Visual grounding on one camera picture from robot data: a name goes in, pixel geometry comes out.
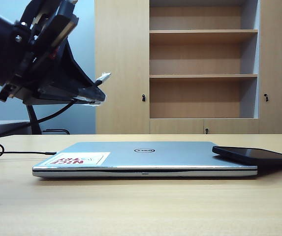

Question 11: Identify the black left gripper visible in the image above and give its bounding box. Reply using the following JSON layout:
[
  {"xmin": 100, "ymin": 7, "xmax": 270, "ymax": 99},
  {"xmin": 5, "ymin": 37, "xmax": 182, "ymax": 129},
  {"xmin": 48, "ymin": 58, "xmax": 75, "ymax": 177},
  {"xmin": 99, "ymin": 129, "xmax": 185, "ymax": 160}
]
[{"xmin": 0, "ymin": 0, "xmax": 106, "ymax": 106}]

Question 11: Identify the black charging cable silver plug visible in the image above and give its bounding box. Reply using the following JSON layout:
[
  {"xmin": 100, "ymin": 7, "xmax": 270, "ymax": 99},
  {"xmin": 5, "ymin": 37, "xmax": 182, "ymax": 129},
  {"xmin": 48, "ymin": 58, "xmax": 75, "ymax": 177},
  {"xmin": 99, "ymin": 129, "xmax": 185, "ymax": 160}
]
[{"xmin": 0, "ymin": 72, "xmax": 112, "ymax": 161}]

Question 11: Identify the black smartphone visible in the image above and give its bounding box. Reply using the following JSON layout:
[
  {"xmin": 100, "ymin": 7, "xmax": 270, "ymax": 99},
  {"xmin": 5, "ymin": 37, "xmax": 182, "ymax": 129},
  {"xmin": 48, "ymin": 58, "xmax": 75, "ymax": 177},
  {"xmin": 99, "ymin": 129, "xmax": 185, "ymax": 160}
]
[{"xmin": 212, "ymin": 145, "xmax": 282, "ymax": 170}]

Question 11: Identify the black office chair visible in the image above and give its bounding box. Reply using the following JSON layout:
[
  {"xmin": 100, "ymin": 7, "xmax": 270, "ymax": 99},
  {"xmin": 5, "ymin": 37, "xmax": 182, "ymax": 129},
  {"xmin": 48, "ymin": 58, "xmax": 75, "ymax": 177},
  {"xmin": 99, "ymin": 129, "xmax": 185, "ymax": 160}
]
[{"xmin": 26, "ymin": 104, "xmax": 70, "ymax": 135}]

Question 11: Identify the light wooden shelf cabinet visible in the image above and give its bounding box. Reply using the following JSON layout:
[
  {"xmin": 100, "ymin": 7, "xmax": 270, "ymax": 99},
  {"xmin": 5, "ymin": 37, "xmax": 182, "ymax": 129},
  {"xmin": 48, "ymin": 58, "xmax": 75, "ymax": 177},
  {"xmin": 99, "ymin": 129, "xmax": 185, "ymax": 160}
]
[{"xmin": 94, "ymin": 0, "xmax": 282, "ymax": 135}]

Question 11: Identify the grey background desk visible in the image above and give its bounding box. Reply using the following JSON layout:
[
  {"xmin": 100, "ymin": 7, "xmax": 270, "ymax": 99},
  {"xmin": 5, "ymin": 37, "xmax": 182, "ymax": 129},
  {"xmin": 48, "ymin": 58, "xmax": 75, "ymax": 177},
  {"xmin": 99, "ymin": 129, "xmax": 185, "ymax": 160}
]
[{"xmin": 0, "ymin": 119, "xmax": 32, "ymax": 142}]

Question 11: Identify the white red laptop sticker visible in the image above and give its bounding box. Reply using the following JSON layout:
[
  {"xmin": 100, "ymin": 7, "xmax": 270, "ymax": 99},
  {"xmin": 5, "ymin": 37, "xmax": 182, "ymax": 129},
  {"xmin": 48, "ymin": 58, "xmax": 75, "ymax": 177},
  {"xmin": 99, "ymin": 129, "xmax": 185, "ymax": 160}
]
[{"xmin": 44, "ymin": 152, "xmax": 111, "ymax": 166}]

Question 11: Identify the silver Dell laptop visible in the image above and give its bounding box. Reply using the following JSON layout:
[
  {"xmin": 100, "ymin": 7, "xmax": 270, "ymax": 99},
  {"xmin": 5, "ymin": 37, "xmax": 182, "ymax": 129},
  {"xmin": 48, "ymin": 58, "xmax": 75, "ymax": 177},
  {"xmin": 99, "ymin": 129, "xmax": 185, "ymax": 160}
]
[{"xmin": 31, "ymin": 141, "xmax": 258, "ymax": 178}]

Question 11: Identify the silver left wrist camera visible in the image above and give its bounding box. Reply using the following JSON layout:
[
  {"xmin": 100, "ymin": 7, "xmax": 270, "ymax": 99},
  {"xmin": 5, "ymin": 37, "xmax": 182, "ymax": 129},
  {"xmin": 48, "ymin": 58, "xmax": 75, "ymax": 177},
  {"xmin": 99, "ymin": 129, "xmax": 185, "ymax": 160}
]
[{"xmin": 57, "ymin": 0, "xmax": 79, "ymax": 16}]

